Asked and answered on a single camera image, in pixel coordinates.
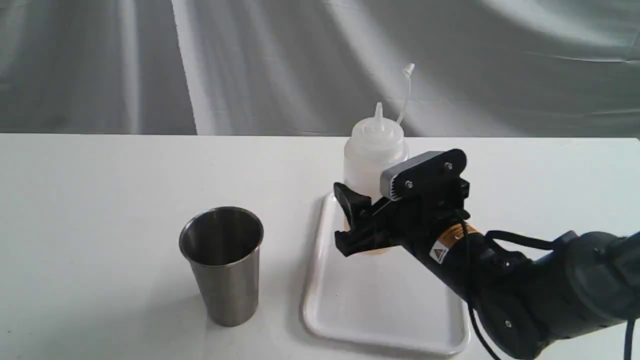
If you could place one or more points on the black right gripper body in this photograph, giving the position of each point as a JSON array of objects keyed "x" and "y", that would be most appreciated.
[{"x": 429, "y": 210}]

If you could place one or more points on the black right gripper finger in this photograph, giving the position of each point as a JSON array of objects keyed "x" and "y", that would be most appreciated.
[
  {"x": 361, "y": 213},
  {"x": 368, "y": 236}
]

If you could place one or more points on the translucent plastic squeeze bottle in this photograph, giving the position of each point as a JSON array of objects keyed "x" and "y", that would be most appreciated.
[{"x": 376, "y": 143}]

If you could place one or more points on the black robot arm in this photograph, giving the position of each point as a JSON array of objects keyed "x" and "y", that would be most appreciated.
[{"x": 526, "y": 293}]

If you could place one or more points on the stainless steel cup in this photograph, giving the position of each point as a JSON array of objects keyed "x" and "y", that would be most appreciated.
[{"x": 222, "y": 246}]

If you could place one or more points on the white plastic tray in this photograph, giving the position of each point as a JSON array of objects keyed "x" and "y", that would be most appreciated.
[{"x": 387, "y": 300}]

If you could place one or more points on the grey backdrop cloth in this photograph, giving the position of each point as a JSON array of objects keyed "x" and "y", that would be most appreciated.
[{"x": 454, "y": 68}]

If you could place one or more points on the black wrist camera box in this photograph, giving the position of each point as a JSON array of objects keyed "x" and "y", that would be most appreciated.
[{"x": 426, "y": 173}]

